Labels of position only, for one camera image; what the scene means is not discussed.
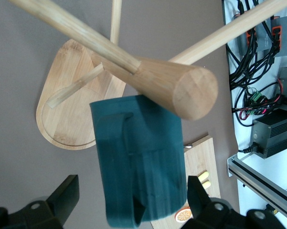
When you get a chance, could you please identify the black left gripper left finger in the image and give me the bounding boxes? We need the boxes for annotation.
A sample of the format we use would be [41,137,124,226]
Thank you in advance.
[0,175,80,229]

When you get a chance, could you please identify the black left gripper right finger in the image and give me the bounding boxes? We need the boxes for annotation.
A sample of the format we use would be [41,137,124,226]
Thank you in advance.
[181,176,287,229]

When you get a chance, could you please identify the dark teal cup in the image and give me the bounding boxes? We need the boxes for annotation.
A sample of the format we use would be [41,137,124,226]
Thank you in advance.
[89,94,188,229]

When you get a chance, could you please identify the round orange slice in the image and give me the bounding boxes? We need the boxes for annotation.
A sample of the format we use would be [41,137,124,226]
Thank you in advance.
[174,207,193,224]

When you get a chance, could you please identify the yellow plastic fork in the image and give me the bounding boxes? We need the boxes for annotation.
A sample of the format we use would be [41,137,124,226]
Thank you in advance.
[197,170,210,182]

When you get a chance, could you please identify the wooden cutting board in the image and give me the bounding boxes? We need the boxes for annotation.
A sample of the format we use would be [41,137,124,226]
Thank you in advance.
[149,135,222,229]

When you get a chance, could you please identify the black power supply box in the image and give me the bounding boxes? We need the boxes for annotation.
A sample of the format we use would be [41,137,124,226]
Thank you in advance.
[250,108,287,159]

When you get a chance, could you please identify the wooden mug tree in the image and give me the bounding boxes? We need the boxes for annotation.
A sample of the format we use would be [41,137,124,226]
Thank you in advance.
[8,0,287,150]

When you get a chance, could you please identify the green terminal block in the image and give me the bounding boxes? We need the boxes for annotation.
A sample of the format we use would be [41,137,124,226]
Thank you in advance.
[249,92,264,103]

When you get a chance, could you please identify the grey hub with orange ends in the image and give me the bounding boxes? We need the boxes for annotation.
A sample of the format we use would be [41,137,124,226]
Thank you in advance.
[270,13,287,58]
[230,13,273,52]

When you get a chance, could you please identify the aluminium camera post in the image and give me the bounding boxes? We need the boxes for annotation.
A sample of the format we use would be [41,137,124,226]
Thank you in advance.
[226,154,287,226]

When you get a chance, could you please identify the black power plug cable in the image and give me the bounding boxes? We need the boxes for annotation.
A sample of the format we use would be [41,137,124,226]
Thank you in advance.
[238,142,260,155]

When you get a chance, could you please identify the thin red wire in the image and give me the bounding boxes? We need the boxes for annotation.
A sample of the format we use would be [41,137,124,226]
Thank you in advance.
[238,78,285,121]

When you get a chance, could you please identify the tangled black cables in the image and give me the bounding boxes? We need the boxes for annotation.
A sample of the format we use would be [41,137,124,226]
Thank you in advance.
[229,0,281,127]

